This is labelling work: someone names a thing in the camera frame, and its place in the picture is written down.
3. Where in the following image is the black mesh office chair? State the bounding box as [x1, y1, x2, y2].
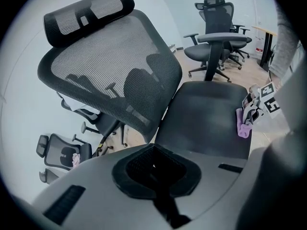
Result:
[37, 0, 252, 161]
[35, 133, 94, 172]
[183, 0, 243, 84]
[38, 168, 68, 184]
[56, 91, 128, 146]
[229, 24, 253, 64]

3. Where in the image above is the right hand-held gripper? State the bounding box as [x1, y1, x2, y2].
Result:
[241, 81, 281, 127]

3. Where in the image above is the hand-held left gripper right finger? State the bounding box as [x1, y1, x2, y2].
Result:
[155, 144, 251, 230]

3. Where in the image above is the white garment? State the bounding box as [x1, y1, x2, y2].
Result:
[56, 91, 84, 112]

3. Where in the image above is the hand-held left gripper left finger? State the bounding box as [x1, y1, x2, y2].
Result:
[31, 144, 173, 230]

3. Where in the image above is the yellow wooden table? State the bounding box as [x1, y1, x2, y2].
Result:
[251, 25, 278, 73]

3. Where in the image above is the person's right forearm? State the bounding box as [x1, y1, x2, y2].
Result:
[268, 6, 302, 87]

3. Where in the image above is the pink and white cloth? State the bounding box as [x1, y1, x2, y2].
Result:
[71, 152, 82, 169]

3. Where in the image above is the purple wiping cloth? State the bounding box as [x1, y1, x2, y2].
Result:
[236, 107, 253, 138]

